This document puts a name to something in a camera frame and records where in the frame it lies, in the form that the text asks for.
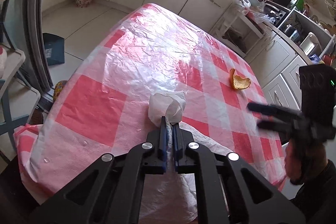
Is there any white paper towel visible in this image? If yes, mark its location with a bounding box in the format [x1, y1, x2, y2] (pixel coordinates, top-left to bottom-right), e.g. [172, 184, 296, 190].
[148, 91, 186, 173]

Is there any orange fruit peel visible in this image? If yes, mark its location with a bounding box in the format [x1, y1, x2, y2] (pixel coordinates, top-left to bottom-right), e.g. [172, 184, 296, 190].
[229, 68, 251, 90]

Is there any person's right hand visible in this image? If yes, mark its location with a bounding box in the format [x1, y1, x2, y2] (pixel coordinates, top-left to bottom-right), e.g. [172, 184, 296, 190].
[285, 139, 328, 185]

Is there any red white checkered tablecloth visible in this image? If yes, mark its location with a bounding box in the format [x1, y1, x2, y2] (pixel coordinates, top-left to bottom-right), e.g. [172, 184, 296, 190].
[12, 3, 287, 224]

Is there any white open shelf unit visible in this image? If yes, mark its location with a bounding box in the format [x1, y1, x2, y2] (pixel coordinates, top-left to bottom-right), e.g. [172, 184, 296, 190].
[210, 3, 265, 58]

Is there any colourful patterned slipper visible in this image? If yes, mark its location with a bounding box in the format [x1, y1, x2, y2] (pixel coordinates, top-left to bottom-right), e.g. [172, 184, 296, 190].
[53, 80, 67, 102]

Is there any blue box on floor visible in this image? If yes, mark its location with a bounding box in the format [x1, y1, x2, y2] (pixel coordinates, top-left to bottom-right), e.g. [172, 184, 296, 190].
[42, 33, 65, 66]

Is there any blue white folding rack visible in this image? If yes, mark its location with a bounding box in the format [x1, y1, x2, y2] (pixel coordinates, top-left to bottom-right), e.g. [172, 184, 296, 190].
[1, 0, 41, 149]

